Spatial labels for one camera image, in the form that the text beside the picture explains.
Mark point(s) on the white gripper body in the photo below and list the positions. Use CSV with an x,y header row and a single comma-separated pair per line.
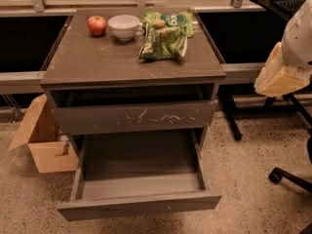
x,y
298,39

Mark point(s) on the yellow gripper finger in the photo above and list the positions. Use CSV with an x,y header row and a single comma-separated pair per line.
x,y
275,82
275,59

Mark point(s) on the green jalapeno chip bag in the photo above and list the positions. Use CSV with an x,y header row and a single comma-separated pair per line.
x,y
164,43

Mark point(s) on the green snack bag with logo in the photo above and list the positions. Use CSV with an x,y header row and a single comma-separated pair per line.
x,y
160,20

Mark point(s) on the grey scratched upper drawer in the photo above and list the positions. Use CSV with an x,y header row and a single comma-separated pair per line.
x,y
88,120

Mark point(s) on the grey drawer cabinet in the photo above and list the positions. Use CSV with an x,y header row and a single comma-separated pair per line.
x,y
90,71

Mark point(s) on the open grey middle drawer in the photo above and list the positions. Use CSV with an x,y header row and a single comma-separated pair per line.
x,y
139,173

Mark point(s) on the white ceramic bowl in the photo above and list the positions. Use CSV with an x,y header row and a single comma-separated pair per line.
x,y
124,27

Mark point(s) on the red apple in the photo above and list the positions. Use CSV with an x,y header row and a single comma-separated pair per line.
x,y
97,25

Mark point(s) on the open cardboard box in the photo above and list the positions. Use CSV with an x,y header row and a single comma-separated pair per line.
x,y
51,150

